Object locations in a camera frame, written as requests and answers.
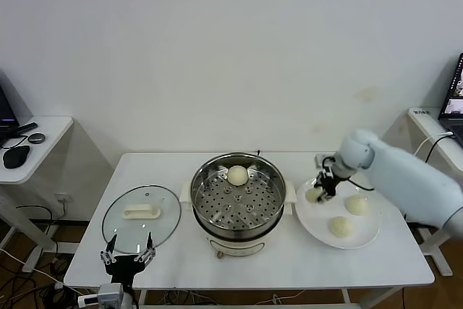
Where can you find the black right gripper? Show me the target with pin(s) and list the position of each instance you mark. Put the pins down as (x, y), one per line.
(330, 178)

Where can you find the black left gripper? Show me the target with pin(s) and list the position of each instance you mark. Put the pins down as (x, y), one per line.
(123, 269)

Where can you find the white steamed baozi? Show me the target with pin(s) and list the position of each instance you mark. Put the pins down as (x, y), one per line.
(357, 205)
(237, 176)
(340, 227)
(311, 196)

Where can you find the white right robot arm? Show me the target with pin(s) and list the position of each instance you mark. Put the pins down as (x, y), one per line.
(398, 175)

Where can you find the steel perforated steamer basket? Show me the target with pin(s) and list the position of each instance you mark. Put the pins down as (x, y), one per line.
(260, 211)

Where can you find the white round plate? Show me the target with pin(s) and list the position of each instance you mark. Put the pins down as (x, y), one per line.
(361, 227)

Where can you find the black cooker power plug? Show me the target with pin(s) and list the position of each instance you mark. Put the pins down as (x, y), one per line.
(258, 152)

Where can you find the cream electric cooker base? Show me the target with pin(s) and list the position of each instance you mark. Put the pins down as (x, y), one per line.
(235, 247)

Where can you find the white side desk labelled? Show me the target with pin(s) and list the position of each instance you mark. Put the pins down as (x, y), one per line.
(432, 124)

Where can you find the round black puck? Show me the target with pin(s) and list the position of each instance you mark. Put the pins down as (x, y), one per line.
(37, 138)

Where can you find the black computer mouse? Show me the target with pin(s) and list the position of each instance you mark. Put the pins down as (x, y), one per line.
(16, 157)

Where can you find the black stick remote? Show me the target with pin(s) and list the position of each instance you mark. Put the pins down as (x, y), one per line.
(27, 128)

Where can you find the black laptop purple light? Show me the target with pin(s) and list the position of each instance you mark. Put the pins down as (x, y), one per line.
(5, 106)

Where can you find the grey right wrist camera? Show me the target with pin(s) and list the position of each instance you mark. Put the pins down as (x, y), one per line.
(320, 160)

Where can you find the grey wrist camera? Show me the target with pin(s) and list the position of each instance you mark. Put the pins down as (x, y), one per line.
(320, 160)
(110, 294)

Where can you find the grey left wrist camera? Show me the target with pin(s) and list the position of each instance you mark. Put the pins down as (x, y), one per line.
(110, 294)

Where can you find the white wall socket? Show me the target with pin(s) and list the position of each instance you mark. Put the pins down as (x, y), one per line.
(65, 198)

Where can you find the white table frame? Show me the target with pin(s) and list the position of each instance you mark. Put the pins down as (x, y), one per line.
(346, 296)

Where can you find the black laptop camera views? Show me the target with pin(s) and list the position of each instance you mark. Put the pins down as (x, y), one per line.
(454, 106)

